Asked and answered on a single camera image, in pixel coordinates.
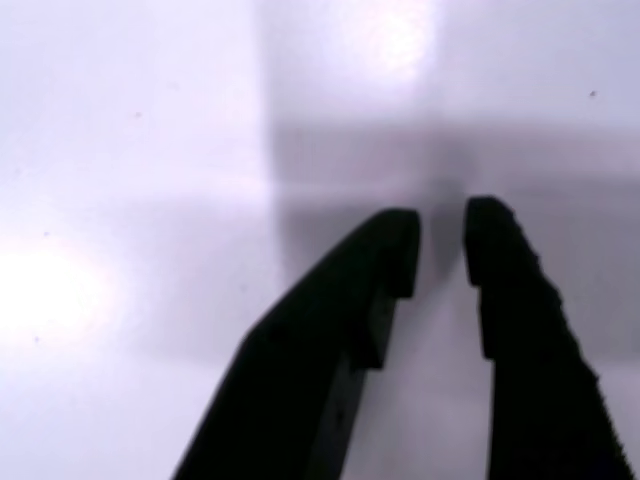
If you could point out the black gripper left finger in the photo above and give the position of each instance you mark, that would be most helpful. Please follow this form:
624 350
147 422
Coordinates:
305 365

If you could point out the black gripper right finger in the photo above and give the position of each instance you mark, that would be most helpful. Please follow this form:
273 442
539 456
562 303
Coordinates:
530 375

